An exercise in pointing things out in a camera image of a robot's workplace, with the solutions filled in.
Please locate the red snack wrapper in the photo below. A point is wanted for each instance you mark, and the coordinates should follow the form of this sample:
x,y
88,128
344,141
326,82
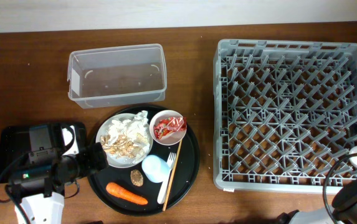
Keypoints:
x,y
168,126

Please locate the light blue cup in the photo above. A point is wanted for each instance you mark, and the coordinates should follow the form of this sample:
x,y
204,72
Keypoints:
x,y
155,168

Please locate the white tissue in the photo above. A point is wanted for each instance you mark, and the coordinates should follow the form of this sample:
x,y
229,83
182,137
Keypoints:
x,y
135,129

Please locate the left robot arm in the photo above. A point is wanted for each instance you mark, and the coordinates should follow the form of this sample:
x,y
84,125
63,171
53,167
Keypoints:
x,y
38,192

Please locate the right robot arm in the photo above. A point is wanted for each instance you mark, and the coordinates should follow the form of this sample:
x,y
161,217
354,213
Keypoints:
x,y
343,207

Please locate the grey dishwasher rack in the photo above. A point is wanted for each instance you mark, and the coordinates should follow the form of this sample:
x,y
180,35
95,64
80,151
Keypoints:
x,y
282,117

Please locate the wooden chopstick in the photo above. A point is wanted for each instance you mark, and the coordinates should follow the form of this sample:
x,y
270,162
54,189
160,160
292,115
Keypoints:
x,y
171,177

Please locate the pink bowl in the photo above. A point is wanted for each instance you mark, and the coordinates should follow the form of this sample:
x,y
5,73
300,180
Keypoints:
x,y
171,139

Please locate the white plastic fork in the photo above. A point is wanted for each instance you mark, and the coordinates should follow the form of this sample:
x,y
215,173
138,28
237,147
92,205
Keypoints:
x,y
164,185

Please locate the round black tray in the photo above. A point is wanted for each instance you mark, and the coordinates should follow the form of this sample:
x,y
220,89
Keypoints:
x,y
184,177

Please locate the brown walnut shell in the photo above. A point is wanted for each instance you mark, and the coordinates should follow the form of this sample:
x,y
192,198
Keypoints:
x,y
136,178

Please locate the grey plate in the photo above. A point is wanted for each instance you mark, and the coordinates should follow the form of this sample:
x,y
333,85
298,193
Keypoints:
x,y
122,162

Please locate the clear plastic bin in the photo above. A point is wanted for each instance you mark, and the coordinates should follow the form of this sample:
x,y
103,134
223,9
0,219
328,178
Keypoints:
x,y
115,76

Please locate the peanut shell scraps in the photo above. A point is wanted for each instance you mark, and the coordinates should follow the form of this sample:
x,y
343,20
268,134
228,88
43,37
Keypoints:
x,y
121,147

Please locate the orange carrot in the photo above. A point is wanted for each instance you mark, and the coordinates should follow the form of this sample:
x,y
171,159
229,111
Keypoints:
x,y
120,192

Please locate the black rectangular tray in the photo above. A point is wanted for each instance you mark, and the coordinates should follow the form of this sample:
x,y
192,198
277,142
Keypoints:
x,y
13,140

